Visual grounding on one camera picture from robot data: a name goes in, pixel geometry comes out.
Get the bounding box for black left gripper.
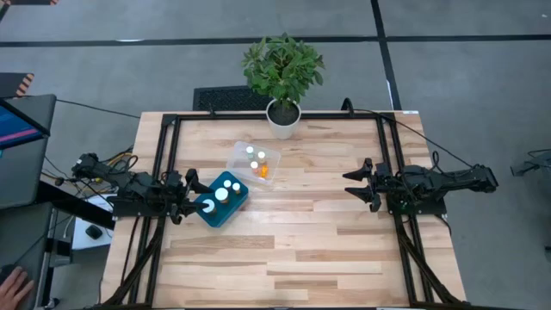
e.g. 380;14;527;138
161;168;215;225

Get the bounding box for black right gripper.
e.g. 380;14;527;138
343;158;393;213

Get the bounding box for blue plastic bin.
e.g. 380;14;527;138
190;170;251;229

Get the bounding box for clear plastic bin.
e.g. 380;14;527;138
225;140;282;187

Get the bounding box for white plant pot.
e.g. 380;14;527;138
265;97;302;140

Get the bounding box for black ribbed floor mat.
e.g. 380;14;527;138
192;84;275;112

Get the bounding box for white box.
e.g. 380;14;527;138
71;194;115;251

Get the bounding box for green leafy plant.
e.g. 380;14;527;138
240;32;326;109

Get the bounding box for grey desk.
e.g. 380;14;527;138
0;201;57;310

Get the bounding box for black desk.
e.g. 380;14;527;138
0;137;115;229

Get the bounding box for black chair base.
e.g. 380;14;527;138
510;148;551;180

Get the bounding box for computer monitor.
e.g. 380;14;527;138
0;93;58;151

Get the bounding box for person's hand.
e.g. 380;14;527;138
0;266;34;310

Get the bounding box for black hazard-striped floor mat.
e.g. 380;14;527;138
0;0;60;6
0;71;35;98

